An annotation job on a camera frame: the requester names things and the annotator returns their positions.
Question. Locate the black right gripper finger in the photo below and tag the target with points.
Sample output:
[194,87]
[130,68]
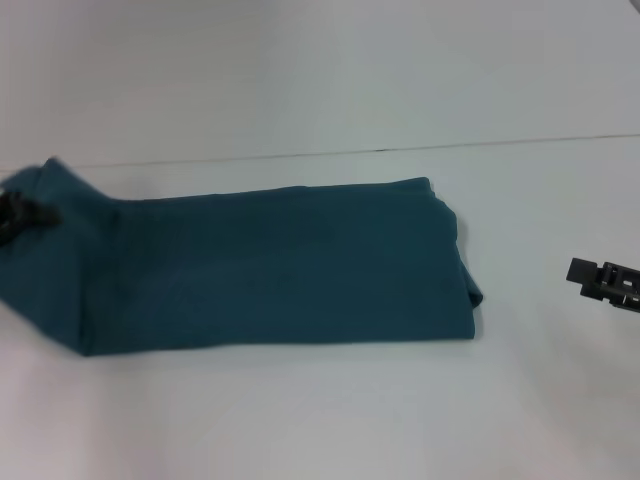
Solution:
[582,274]

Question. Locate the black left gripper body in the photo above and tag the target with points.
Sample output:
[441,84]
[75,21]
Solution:
[9,217]

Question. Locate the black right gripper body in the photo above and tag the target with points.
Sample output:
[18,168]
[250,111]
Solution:
[617,287]

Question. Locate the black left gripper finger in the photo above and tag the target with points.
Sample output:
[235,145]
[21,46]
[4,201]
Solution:
[42,214]

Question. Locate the teal FREE print t-shirt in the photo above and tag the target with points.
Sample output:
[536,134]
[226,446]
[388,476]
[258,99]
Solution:
[275,270]

